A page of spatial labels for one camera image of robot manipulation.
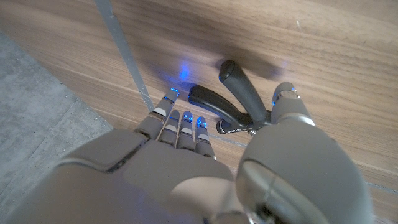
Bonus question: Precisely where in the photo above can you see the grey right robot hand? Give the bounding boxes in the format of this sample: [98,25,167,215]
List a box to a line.
[2,81,376,224]

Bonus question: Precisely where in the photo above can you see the black grip strengthener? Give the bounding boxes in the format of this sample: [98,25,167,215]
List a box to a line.
[187,59,273,136]

